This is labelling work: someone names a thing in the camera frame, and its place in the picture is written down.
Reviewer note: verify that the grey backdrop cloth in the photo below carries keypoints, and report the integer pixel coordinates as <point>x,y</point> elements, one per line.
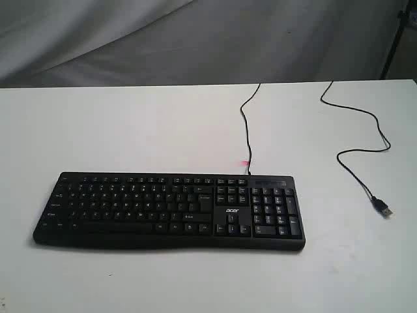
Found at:
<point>124,43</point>

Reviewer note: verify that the black acer keyboard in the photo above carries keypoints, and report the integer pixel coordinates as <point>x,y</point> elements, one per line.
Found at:
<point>171,210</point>

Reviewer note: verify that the black tripod stand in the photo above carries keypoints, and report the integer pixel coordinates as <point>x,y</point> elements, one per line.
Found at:
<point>403,19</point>

